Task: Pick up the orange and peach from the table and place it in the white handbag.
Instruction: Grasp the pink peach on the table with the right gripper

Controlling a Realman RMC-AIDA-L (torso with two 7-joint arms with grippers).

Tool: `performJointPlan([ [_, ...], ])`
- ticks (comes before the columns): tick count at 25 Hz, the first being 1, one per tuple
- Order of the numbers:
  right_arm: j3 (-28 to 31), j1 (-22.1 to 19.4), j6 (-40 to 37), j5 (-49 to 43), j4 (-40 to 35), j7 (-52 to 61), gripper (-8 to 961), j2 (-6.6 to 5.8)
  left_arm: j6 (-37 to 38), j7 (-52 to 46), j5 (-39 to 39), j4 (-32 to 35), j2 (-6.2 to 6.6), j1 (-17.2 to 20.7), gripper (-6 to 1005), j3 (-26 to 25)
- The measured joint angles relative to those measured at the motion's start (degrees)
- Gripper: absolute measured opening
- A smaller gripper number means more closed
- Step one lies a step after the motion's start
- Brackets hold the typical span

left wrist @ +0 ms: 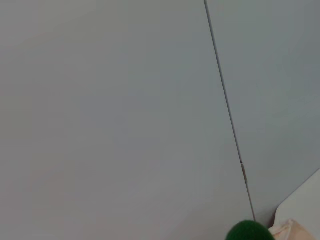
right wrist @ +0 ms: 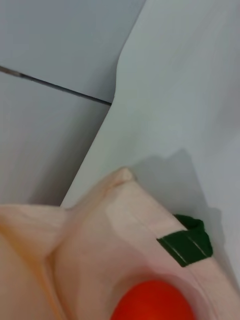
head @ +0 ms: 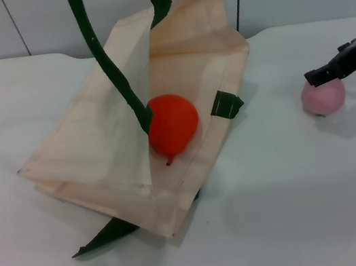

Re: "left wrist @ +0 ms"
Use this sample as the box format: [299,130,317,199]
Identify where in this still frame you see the cream canvas handbag green handles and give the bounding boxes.
[224,218,320,240]

